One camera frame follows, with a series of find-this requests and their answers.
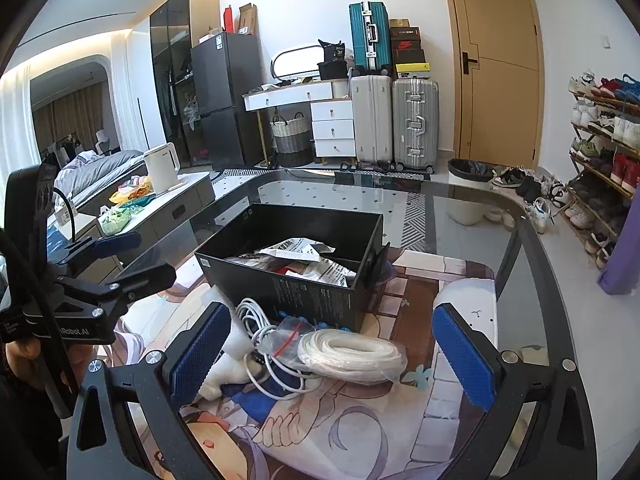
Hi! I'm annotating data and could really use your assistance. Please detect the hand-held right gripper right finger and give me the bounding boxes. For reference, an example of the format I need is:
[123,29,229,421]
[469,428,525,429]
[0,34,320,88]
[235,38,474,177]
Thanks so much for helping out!
[431,302,599,480]

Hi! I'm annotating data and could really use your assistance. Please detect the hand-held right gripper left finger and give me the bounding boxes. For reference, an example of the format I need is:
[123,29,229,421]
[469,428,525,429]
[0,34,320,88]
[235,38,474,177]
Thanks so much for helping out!
[66,301,233,480]

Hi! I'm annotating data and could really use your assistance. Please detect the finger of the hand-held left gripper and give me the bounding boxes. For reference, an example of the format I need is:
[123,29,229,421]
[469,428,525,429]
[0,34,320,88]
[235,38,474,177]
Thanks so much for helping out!
[56,262,177,317]
[47,232,143,275]

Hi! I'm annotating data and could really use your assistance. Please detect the black cardboard box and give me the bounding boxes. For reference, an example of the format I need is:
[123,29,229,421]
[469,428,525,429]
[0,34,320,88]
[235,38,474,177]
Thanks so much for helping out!
[193,203,385,334]

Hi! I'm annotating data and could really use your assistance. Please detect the clear bag of white shoelaces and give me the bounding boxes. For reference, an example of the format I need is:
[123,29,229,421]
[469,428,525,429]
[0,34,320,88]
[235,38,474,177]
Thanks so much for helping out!
[272,315,409,386]

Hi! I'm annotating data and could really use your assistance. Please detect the small white packet red tab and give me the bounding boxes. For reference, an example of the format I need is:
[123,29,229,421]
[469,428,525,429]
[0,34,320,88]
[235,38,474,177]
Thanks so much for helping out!
[272,262,311,279]

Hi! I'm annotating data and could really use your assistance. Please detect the white printed sachet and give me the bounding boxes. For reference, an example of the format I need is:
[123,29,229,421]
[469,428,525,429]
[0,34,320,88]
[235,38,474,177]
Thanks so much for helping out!
[259,237,337,264]

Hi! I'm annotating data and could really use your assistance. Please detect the large white printed packet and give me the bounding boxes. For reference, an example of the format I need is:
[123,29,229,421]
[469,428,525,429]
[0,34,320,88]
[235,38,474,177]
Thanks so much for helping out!
[280,257,357,289]

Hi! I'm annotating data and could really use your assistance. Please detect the person's left hand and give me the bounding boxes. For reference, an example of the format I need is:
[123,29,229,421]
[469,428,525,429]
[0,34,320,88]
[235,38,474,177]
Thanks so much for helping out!
[4,341,50,392]

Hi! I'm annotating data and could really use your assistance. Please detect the pile of snack bags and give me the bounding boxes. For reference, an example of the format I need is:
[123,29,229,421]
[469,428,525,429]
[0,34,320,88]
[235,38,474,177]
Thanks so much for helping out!
[99,174,152,237]

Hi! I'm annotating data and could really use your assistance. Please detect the grey side table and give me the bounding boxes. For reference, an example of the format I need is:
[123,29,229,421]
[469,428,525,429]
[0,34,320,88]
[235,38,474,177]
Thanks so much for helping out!
[47,169,216,272]

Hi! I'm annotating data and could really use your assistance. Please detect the grey bed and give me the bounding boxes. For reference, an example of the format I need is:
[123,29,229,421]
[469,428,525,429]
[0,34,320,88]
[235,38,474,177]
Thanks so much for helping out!
[52,148,146,212]

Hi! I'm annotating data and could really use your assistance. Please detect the white electric kettle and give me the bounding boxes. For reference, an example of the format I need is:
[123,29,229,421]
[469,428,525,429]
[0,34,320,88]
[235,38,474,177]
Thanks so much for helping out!
[143,142,179,195]

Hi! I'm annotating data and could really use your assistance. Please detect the brown curtains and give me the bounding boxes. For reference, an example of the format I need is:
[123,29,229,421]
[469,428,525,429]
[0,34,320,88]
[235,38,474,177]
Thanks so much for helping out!
[32,82,104,151]

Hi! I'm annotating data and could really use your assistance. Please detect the printed cartoon table mat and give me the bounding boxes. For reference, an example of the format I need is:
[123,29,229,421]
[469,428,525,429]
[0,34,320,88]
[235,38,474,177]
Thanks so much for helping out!
[114,247,499,480]

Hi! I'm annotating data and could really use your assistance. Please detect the white trash bin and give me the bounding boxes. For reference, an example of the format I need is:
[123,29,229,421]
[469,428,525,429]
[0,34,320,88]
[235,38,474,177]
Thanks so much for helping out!
[447,158,496,226]

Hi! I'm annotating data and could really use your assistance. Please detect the scattered floor shoes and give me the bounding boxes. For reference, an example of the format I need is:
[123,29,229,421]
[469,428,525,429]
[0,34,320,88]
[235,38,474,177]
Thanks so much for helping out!
[484,164,572,234]

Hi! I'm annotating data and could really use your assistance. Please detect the dark grey fridge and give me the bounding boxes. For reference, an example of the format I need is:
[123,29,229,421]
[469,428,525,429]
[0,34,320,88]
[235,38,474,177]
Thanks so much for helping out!
[189,31,264,171]

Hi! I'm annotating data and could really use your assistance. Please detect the purple bag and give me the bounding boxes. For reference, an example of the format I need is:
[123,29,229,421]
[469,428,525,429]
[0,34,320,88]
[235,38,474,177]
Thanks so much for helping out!
[597,160,640,296]

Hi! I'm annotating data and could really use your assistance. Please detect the dark glass wardrobe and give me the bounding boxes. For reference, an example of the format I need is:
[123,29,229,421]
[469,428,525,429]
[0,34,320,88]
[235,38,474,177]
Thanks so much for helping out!
[148,0,221,166]

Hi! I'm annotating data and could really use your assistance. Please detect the woven laundry basket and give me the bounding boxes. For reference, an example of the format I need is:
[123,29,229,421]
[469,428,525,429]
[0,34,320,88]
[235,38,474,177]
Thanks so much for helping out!
[269,112,314,169]

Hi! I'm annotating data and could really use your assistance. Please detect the wooden shoe rack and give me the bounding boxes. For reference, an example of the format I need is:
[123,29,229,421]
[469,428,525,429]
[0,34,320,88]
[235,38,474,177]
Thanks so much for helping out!
[567,77,640,272]

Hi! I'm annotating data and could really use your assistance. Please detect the silver suitcase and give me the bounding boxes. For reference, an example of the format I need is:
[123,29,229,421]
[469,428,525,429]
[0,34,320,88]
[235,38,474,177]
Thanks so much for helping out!
[391,77,441,174]

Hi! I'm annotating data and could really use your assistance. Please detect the white vanity desk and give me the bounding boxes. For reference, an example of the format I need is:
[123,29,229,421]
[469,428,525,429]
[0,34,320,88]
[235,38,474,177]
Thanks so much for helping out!
[242,79,357,166]

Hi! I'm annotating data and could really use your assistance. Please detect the white suitcase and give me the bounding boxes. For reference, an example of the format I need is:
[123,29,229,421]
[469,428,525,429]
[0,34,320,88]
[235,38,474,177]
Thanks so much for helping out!
[349,74,395,169]

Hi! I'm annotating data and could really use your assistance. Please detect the oval white mirror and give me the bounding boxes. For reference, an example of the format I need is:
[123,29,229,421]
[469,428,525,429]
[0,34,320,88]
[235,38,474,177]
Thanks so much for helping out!
[269,44,326,82]

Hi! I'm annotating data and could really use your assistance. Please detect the open cardboard box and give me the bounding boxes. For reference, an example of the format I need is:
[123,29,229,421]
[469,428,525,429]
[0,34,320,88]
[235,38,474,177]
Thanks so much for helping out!
[237,3,259,36]

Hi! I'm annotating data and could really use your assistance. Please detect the shoe rack with shoes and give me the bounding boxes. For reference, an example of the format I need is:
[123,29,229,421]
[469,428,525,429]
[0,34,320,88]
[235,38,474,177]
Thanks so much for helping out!
[567,73,640,268]

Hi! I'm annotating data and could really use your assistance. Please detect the black round box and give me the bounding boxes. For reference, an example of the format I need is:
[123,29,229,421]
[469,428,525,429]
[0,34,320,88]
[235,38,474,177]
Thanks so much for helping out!
[317,61,350,81]

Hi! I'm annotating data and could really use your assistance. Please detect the black yellow shoe box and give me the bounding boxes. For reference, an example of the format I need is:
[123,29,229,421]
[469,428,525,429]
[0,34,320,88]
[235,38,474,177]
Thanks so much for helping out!
[394,62,431,80]

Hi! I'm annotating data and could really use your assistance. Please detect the black paper bag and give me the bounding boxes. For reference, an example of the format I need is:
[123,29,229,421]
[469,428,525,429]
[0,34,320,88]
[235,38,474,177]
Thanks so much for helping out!
[318,38,349,64]

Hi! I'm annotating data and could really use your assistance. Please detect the tan wooden door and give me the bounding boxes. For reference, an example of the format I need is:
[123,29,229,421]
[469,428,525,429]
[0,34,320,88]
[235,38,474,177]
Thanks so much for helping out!
[439,0,544,169]

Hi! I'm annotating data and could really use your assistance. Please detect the teal suitcase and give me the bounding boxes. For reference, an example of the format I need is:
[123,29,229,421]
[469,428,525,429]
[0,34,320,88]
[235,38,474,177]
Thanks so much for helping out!
[348,2,394,74]

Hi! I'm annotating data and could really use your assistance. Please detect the black camera cable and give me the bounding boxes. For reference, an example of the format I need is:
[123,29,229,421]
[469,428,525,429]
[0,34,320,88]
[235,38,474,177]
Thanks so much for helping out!
[52,187,79,247]

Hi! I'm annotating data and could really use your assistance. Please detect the white coiled cable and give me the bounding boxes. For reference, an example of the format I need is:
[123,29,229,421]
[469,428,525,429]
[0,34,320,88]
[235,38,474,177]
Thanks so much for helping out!
[233,297,327,401]

